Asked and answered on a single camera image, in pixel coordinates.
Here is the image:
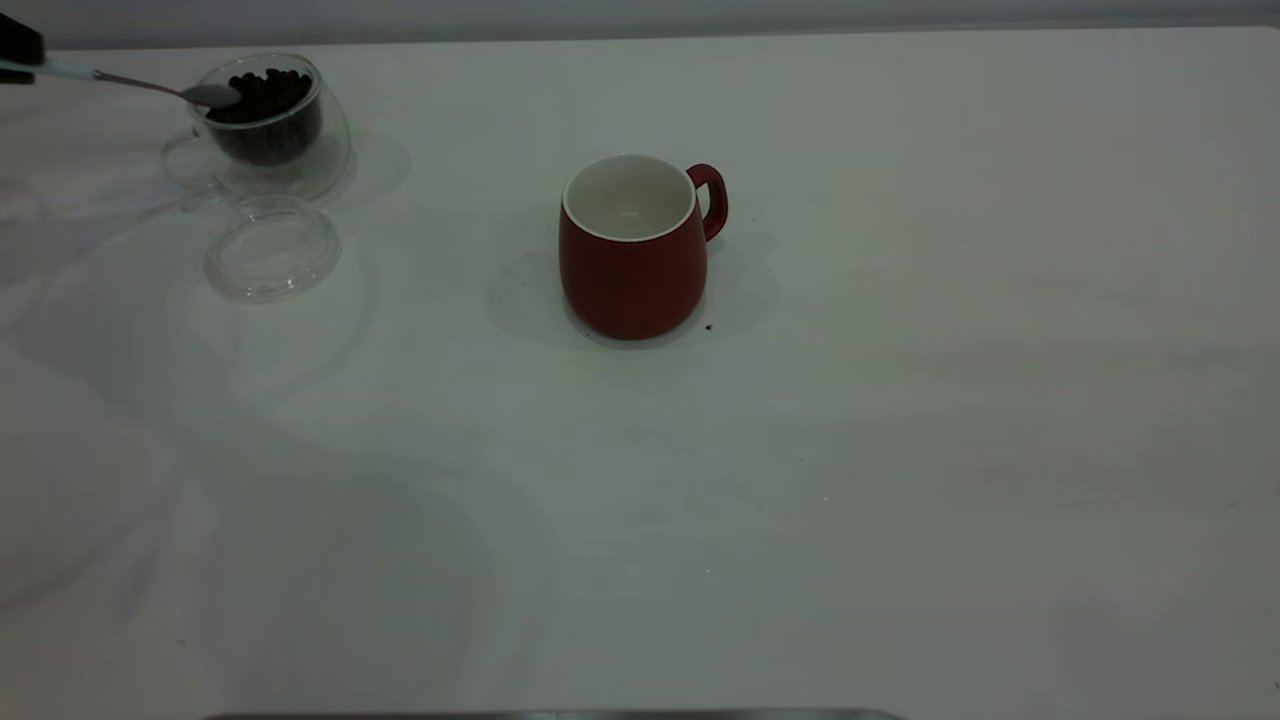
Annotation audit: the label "red ceramic mug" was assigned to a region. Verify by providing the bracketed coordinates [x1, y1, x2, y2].
[558, 153, 729, 342]

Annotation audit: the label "dark coffee beans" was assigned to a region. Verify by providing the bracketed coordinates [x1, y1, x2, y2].
[207, 68, 323, 166]

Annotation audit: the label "clear double-wall glass cup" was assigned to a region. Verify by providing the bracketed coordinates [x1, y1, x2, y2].
[160, 52, 352, 201]

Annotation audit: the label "clear round glass lid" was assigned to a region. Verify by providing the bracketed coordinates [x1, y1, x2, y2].
[204, 195, 343, 304]

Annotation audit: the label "metal spoon with pale-blue handle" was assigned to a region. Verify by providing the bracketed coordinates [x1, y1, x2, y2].
[0, 58, 243, 109]

